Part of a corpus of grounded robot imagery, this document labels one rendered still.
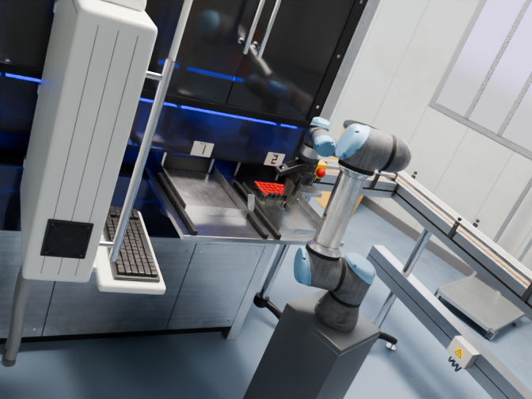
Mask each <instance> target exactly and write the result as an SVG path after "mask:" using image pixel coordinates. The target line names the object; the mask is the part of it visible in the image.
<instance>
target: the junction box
mask: <svg viewBox="0 0 532 399"><path fill-rule="evenodd" d="M446 351H447V352H448V353H449V354H450V356H451V357H452V358H453V359H454V360H455V361H456V362H457V363H458V364H459V365H460V366H461V367H462V369H470V368H471V366H472V365H473V364H474V362H475V361H476V359H477V357H478V356H479V355H480V354H479V353H478V352H477V351H476V350H475V349H474V348H473V347H472V346H471V345H470V344H469V343H468V342H467V341H466V340H465V339H464V338H463V337H462V336H455V337H454V339H453V340H452V342H451V343H450V345H449V347H448V349H447V350H446Z"/></svg>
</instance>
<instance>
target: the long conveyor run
mask: <svg viewBox="0 0 532 399"><path fill-rule="evenodd" d="M383 173H386V172H383ZM413 173H414V174H413V175H412V176H409V175H408V174H407V173H406V172H404V171H403V170H402V171H401V172H398V173H391V174H395V175H396V176H395V177H394V178H392V177H388V178H389V179H390V180H391V181H392V182H396V183H397V186H396V188H395V189H394V191H393V194H392V196H391V197H390V198H391V199H393V200H394V201H395V202H396V203H397V204H399V205H400V206H401V207H402V208H403V209H405V210H406V211H407V212H408V213H409V214H410V215H411V216H412V217H413V218H414V219H416V220H417V221H418V222H419V223H420V224H421V225H423V226H424V227H425V228H426V229H427V230H429V231H430V232H431V233H432V234H433V235H435V236H436V237H437V238H438V239H439V240H440V241H441V242H442V243H443V244H444V245H446V246H447V247H448V248H449V249H450V250H452V251H453V252H454V253H455V254H456V255H458V256H459V257H460V258H461V259H462V260H463V261H465V262H466V263H467V264H468V265H469V266H470V267H471V268H472V269H473V270H474V271H476V272H477V273H478V274H479V275H480V276H482V277H483V278H484V279H485V280H486V281H488V282H489V283H490V284H491V285H492V286H494V288H496V289H497V290H498V291H499V292H500V293H501V294H502V295H503V296H505V297H506V298H507V299H508V300H509V301H510V302H512V303H513V304H514V305H515V306H517V307H518V308H519V309H520V310H521V311H522V312H523V313H524V314H525V315H526V316H527V317H529V318H530V319H531V320H532V272H531V271H530V270H529V269H528V268H526V267H525V266H524V265H522V264H521V263H520V262H518V261H517V260H516V259H515V258H514V257H513V256H511V255H510V254H509V253H507V252H506V251H504V250H503V249H502V248H500V247H499V246H498V245H497V244H496V243H495V242H493V241H492V240H491V239H489V238H488V237H487V236H485V235H484V234H483V233H482V232H480V231H479V230H478V229H477V226H478V224H477V223H478V222H480V219H478V218H476V220H475V221H476V222H474V223H473V225H471V224H470V223H469V222H467V221H466V220H465V219H464V218H463V217H462V216H460V215H459V214H458V213H456V212H455V211H454V210H452V209H451V208H450V207H448V206H447V205H446V204H445V203H444V202H443V201H441V200H440V199H439V198H437V197H436V196H434V195H433V194H432V193H431V192H429V191H428V190H427V189H426V188H425V187H423V186H422V185H421V184H419V183H418V182H417V181H416V180H415V178H416V176H415V175H416V174H417V171H414V172H413ZM401 174H402V175H401ZM405 177H406V178H405ZM421 190H422V191H421ZM425 193H426V194H425ZM429 196H430V197H429ZM436 202H437V203H436ZM440 205H441V206H440ZM444 208H445V209H444ZM448 211H449V212H448ZM455 217H456V218H455ZM463 223H464V224H465V225H464V224H463ZM468 227H469V228H468ZM475 233H476V234H475ZM479 236H480V237H479ZM483 239H484V240H483ZM494 248H495V249H494ZM498 251H499V252H498ZM502 254H503V255H502ZM518 267H519V268H518Z"/></svg>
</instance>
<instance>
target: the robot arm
mask: <svg viewBox="0 0 532 399"><path fill-rule="evenodd" d="M330 127H331V123H330V122H329V121H328V120H325V119H323V118H321V117H314V118H313V120H312V122H311V124H310V127H309V129H308V131H307V133H306V137H305V138H304V141H303V143H302V146H301V149H300V152H299V154H298V156H299V157H300V158H299V159H296V160H294V161H289V162H287V163H284V164H282V165H278V166H276V167H275V171H276V172H277V173H278V174H279V175H280V176H284V175H286V177H285V181H284V185H283V186H284V187H283V198H284V199H286V201H287V203H290V202H291V201H292V200H293V199H296V198H300V197H302V192H300V188H301V184H302V185H307V186H312V184H313V182H314V180H315V177H316V176H317V175H316V174H315V170H316V168H317V165H318V163H319V161H320V159H317V157H318V155H319V156H321V157H323V158H327V157H329V156H332V157H335V158H339V160H338V162H337V164H338V166H339V167H340V171H339V174H338V176H337V179H336V182H335V184H334V186H333V189H332V192H331V195H330V197H329V200H328V202H327V205H326V207H325V210H324V213H323V215H322V217H321V221H320V223H319V226H318V228H317V231H316V234H315V236H314V238H313V239H310V240H308V242H307V243H306V247H299V248H298V250H297V252H296V254H295V257H294V277H295V279H296V281H297V282H298V283H300V284H304V285H307V286H308V287H316V288H320V289H323V290H327V292H326V293H325V294H324V295H323V296H322V297H321V298H319V299H318V301H317V303H316V305H315V307H314V311H315V314H316V315H317V317H318V318H319V319H320V320H321V321H322V322H323V323H324V324H326V325H327V326H329V327H330V328H332V329H335V330H339V331H343V332H348V331H352V330H353V329H354V328H355V326H356V324H357V322H358V317H359V307H360V305H361V303H362V301H363V300H364V298H365V296H366V294H367V292H368V290H369V288H370V286H371V285H372V283H373V280H374V278H375V276H376V271H375V269H374V266H373V265H372V264H371V263H370V262H369V261H368V260H367V259H366V258H364V257H363V256H360V255H359V254H357V253H347V254H345V256H344V257H341V252H340V249H339V247H340V243H341V242H342V239H343V237H344V234H345V231H346V229H347V227H348V224H349V222H350V219H351V217H352V214H353V211H354V210H355V206H356V204H357V202H358V199H359V196H360V194H361V191H362V190H363V186H364V184H365V182H366V179H367V178H370V177H372V176H374V172H375V170H379V171H383V172H386V173H398V172H401V171H402V170H404V169H406V168H407V167H408V165H409V163H410V161H411V158H412V152H411V150H410V147H409V145H408V143H407V142H406V141H405V140H403V139H402V138H400V137H398V136H396V135H391V134H389V133H385V132H383V131H379V130H376V129H374V128H371V127H368V126H363V125H360V124H357V123H355V124H352V125H350V126H349V127H347V128H346V129H345V130H344V132H343V133H342V135H341V136H340V137H336V136H333V135H330V134H329V130H330ZM312 179H313V182H312V184H311V181H312ZM287 193H288V195H287Z"/></svg>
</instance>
